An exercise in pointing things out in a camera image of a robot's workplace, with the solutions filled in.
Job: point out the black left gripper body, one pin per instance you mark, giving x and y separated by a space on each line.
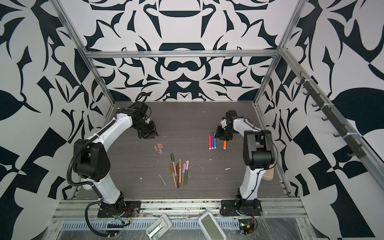
143 125

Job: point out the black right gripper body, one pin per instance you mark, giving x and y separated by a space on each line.
227 131

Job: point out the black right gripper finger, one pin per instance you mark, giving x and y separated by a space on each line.
220 133
228 137

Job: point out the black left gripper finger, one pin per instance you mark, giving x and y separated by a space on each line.
143 134
152 129

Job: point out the blue highlighter pen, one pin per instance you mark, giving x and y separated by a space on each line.
215 141

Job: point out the purple highlighter pen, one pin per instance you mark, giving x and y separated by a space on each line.
213 146

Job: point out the pink highlighter pen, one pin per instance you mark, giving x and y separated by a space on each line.
210 141

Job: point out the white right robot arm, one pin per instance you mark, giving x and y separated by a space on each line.
258 151

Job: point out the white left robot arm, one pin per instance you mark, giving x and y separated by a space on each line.
90 165

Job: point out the tan marker pen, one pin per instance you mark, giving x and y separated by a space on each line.
173 175

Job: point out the brown marker pen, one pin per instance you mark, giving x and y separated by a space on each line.
177 175

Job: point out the beige sponge block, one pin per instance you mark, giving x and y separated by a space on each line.
269 174

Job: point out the small circuit board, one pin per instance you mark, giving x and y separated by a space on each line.
247 226

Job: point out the grey screen device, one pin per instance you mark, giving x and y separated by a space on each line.
210 227

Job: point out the white handheld device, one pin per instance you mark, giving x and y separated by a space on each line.
159 227

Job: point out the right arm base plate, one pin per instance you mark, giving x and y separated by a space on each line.
233 208

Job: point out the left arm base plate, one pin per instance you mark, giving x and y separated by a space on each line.
124 209

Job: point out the black wall hook rail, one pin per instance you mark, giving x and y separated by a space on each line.
334 116

